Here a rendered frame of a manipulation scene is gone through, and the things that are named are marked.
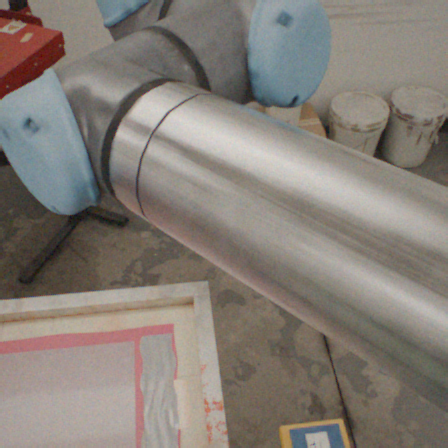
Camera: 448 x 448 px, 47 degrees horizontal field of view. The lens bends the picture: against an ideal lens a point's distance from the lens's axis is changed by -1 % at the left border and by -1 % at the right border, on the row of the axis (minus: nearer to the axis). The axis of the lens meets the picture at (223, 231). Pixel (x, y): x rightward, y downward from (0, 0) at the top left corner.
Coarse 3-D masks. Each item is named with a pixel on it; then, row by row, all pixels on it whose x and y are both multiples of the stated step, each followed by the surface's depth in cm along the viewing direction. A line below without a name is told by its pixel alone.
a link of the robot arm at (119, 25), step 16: (96, 0) 39; (112, 0) 38; (128, 0) 38; (144, 0) 38; (160, 0) 38; (112, 16) 39; (128, 16) 39; (144, 16) 38; (112, 32) 41; (128, 32) 40
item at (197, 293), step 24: (144, 288) 121; (168, 288) 121; (192, 288) 121; (0, 312) 117; (24, 312) 117; (48, 312) 118; (72, 312) 119; (96, 312) 120; (216, 360) 109; (216, 384) 105; (216, 408) 102; (216, 432) 98
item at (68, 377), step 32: (0, 352) 114; (32, 352) 114; (64, 352) 114; (96, 352) 114; (128, 352) 114; (0, 384) 109; (32, 384) 109; (64, 384) 109; (96, 384) 109; (128, 384) 109; (0, 416) 104; (32, 416) 104; (64, 416) 104; (96, 416) 104
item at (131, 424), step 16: (128, 416) 104; (0, 432) 102; (16, 432) 102; (32, 432) 102; (48, 432) 102; (64, 432) 102; (80, 432) 102; (96, 432) 102; (112, 432) 102; (128, 432) 102
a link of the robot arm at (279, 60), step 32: (192, 0) 36; (224, 0) 33; (256, 0) 33; (288, 0) 32; (192, 32) 31; (224, 32) 32; (256, 32) 32; (288, 32) 32; (320, 32) 34; (224, 64) 32; (256, 64) 32; (288, 64) 33; (320, 64) 35; (224, 96) 32; (256, 96) 34; (288, 96) 34
